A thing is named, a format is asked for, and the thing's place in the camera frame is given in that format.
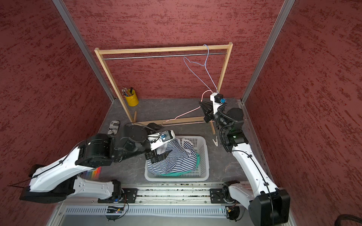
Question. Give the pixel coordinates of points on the colourful card on floor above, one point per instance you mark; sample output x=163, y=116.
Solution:
x=93, y=174

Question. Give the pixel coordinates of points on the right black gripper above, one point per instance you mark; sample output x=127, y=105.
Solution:
x=209, y=112

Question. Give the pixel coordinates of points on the white clothespin top striped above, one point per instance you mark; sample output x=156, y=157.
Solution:
x=215, y=141

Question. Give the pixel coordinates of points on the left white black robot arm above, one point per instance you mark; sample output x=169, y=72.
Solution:
x=60, y=180

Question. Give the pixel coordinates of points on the white plastic laundry basket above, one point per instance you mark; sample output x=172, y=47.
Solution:
x=201, y=173

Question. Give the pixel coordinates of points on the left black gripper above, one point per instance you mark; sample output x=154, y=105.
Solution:
x=157, y=157

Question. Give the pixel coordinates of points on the wooden clothes rack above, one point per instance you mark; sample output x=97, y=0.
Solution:
x=177, y=120

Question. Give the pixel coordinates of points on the striped tank top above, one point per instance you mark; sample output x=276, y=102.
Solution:
x=181, y=159

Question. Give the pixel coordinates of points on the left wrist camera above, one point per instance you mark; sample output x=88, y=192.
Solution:
x=159, y=139

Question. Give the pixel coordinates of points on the light blue wire hanger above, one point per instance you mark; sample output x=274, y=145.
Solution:
x=195, y=67

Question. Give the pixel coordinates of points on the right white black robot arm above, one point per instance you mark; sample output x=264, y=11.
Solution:
x=267, y=205

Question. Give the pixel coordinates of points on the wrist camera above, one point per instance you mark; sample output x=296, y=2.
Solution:
x=159, y=139
x=217, y=100

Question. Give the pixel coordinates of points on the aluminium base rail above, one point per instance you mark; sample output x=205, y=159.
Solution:
x=172, y=194

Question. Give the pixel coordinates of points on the pink wire hanger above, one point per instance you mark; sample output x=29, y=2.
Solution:
x=163, y=123

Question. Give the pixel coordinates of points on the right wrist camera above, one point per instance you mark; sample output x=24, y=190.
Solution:
x=217, y=100

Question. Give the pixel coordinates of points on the yellow pencil cup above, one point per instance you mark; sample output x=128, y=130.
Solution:
x=130, y=96

